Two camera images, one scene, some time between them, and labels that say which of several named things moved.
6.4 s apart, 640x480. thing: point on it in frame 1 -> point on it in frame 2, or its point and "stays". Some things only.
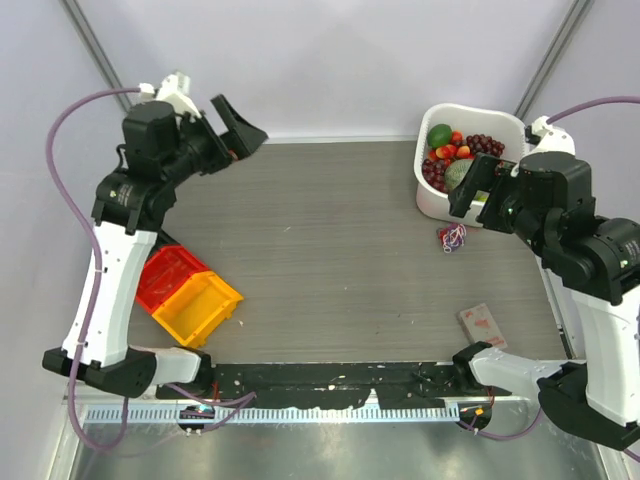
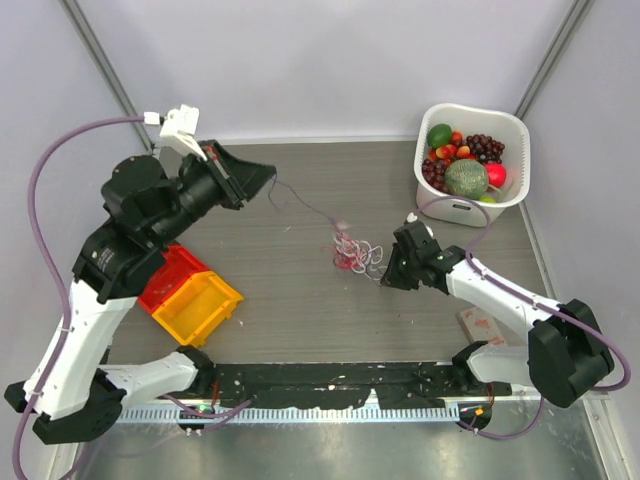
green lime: (439, 135) stays
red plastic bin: (163, 273) stays
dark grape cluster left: (434, 174) stays
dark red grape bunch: (485, 144) stays
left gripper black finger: (242, 138) -> (244, 177)
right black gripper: (477, 175) -> (392, 278)
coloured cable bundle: (452, 236) -> (355, 255)
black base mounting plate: (416, 385) stays
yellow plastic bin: (199, 308) stays
